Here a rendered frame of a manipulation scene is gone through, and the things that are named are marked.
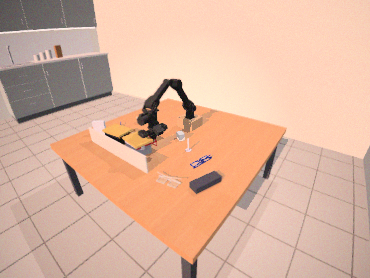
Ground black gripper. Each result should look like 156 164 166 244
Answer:
137 120 168 142

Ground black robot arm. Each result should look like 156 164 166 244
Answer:
136 78 197 136

